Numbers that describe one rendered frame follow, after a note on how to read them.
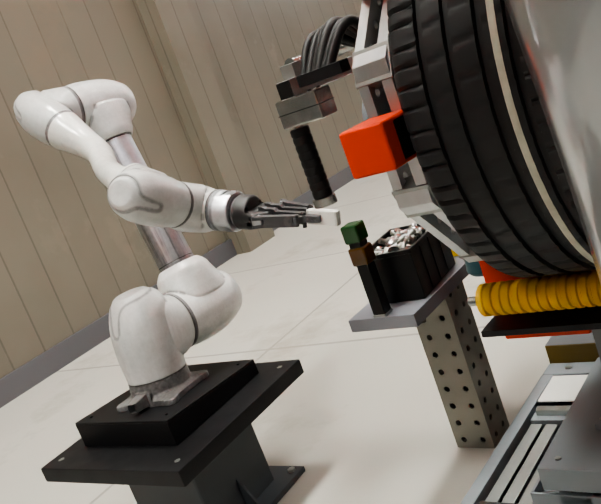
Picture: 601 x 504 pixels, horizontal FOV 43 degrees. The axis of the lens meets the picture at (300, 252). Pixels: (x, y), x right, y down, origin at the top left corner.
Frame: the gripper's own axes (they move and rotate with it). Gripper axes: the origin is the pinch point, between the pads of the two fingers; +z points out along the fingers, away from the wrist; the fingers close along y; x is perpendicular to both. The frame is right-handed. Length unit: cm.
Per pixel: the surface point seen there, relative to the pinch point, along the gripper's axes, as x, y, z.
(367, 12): -39.7, -16.0, 20.9
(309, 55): -33.6, -14.3, 9.1
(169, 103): 28, 261, -254
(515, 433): 56, 18, 33
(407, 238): 11.0, 19.0, 9.6
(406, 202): -12.1, -23.0, 28.0
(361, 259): 10.9, 5.3, 4.9
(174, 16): -24, 279, -253
